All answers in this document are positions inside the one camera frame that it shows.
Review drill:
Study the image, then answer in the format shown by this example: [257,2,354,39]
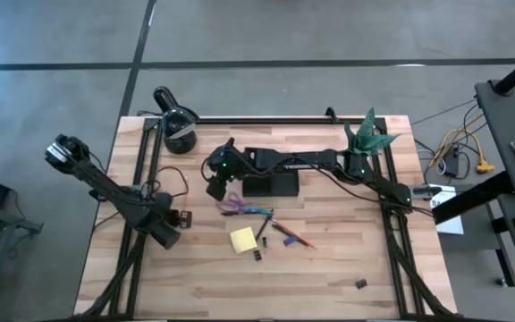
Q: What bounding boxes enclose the black desk leg bar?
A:
[431,172,515,225]

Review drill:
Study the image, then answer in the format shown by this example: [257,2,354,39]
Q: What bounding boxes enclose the yellow cable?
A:
[429,127,495,174]

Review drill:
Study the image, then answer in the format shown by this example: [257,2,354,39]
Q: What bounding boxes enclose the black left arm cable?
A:
[143,165,190,200]

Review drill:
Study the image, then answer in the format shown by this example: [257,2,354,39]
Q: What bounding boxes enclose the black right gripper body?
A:
[202,137,246,182]

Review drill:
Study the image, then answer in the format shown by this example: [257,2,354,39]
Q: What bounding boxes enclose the orange pencil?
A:
[274,219,316,250]

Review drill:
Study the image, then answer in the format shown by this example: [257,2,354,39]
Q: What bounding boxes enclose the white paper sheet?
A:
[429,185,464,236]

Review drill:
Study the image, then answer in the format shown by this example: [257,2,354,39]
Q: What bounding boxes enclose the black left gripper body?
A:
[167,208,194,230]

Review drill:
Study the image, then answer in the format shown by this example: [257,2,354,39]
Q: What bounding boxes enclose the purple-handled scissors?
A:
[215,191,274,216]

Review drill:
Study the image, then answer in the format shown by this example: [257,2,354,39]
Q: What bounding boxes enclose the black desk lamp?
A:
[152,85,199,156]

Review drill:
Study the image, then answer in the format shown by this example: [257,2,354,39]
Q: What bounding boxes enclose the yellow sticky note pad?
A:
[229,226,258,255]

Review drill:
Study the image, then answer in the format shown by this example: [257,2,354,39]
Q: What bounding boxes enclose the plain black pen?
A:
[255,208,275,242]
[271,223,308,246]

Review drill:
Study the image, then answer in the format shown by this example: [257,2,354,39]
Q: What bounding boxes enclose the grey side desk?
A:
[474,78,515,305]

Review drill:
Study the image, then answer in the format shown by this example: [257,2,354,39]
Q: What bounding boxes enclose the black power adapter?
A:
[443,149,460,178]

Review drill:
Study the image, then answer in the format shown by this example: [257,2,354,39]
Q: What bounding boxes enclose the black mesh desk organizer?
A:
[241,172,300,198]

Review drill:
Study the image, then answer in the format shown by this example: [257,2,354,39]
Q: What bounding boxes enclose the green plant in white pot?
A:
[343,106,401,157]

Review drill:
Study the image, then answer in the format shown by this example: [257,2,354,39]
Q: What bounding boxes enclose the black pen with white print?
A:
[221,208,263,217]

